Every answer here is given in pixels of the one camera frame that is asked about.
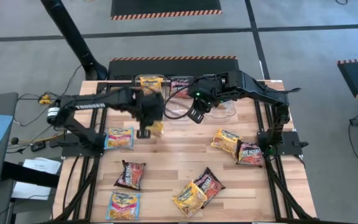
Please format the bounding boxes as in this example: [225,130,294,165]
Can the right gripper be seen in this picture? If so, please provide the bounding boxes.
[187,77,228,124]

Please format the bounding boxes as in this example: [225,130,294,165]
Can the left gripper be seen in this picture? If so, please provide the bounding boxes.
[129,88,167,139]

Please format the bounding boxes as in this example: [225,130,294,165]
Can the yellow Maruchan noodle pack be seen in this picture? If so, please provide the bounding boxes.
[210,128,244,157]
[139,75,164,96]
[172,179,208,218]
[149,120,165,139]

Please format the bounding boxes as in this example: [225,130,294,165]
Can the blue Maruchan noodle pack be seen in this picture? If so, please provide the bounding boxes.
[105,191,142,222]
[103,126,135,151]

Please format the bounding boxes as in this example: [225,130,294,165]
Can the black fire noodle pack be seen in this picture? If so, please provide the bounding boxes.
[236,140,265,168]
[168,77,195,100]
[113,159,147,192]
[193,167,226,208]

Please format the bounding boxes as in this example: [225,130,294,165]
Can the clear plastic bin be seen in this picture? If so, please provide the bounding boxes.
[134,73,167,97]
[165,75,198,121]
[201,98,237,120]

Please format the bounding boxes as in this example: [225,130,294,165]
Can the white paper sheets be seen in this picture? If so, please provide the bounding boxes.
[11,157,62,200]

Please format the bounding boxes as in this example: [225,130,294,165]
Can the black flat bar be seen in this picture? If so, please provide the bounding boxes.
[0,161,60,189]

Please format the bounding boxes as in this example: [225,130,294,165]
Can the black padded pole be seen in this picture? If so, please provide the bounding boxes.
[40,0,109,81]

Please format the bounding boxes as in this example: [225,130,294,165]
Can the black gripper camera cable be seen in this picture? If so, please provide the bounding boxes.
[162,76,204,121]

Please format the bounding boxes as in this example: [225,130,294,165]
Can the black aluminium table frame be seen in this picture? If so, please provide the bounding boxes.
[53,80,316,223]

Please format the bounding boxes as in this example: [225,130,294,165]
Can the black floor cable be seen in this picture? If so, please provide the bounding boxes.
[12,63,84,128]

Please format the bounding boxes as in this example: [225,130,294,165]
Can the yellow cable plug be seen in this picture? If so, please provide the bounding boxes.
[38,93,53,105]

